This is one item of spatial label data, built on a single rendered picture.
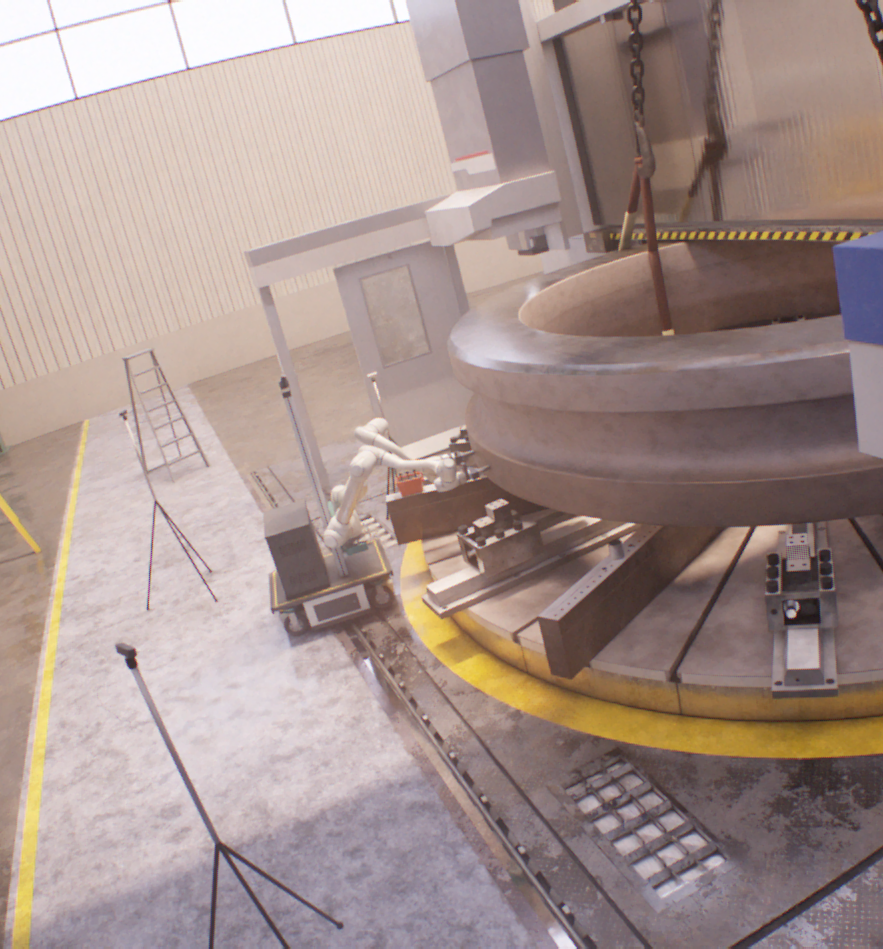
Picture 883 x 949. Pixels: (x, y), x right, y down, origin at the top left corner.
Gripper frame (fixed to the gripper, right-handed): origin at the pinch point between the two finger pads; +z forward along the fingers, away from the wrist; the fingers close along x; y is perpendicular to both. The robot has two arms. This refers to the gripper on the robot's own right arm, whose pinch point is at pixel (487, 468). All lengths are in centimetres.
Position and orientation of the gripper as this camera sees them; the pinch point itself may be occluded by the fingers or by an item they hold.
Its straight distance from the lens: 590.4
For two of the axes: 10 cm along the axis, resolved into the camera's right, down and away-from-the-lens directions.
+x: 3.2, 2.4, -9.2
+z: 9.1, -3.3, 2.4
